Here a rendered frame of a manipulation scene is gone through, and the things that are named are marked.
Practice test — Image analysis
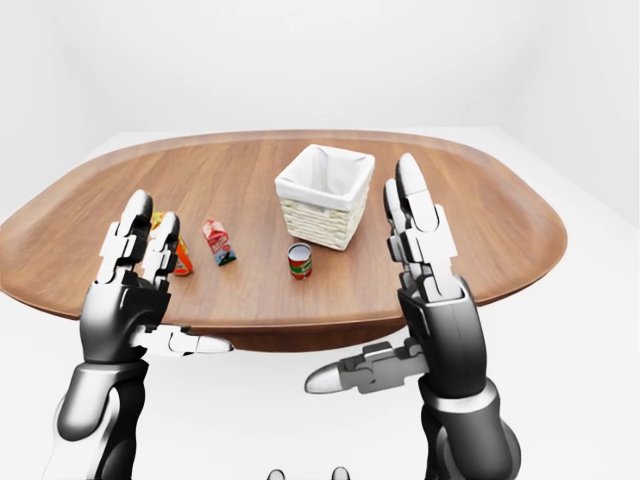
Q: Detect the white lined wicker basket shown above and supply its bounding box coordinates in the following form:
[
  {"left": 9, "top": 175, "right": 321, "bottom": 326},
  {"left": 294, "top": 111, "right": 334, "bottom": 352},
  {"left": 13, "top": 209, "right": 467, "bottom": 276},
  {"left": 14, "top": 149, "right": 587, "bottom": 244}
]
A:
[{"left": 274, "top": 143, "right": 376, "bottom": 252}]

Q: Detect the red green labelled tin can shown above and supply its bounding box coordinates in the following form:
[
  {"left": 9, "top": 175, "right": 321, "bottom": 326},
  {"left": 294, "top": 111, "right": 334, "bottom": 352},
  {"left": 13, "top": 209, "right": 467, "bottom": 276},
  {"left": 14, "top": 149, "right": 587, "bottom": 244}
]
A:
[{"left": 287, "top": 242, "right": 313, "bottom": 281}]

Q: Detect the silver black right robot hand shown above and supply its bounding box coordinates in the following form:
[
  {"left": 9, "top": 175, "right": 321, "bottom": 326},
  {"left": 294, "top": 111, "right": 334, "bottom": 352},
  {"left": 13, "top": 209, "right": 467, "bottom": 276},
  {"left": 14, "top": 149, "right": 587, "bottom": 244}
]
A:
[{"left": 304, "top": 152, "right": 489, "bottom": 401}]

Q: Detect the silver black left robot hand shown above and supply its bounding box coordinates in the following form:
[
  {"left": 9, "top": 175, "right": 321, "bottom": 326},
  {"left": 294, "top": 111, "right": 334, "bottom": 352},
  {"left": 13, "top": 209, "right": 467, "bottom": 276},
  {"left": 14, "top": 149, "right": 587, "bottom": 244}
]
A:
[{"left": 79, "top": 189, "right": 235, "bottom": 365}]

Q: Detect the red white milk carton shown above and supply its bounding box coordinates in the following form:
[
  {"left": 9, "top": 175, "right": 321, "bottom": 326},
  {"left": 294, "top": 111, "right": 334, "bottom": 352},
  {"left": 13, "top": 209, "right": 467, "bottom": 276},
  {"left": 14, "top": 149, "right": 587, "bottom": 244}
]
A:
[{"left": 202, "top": 218, "right": 239, "bottom": 268}]

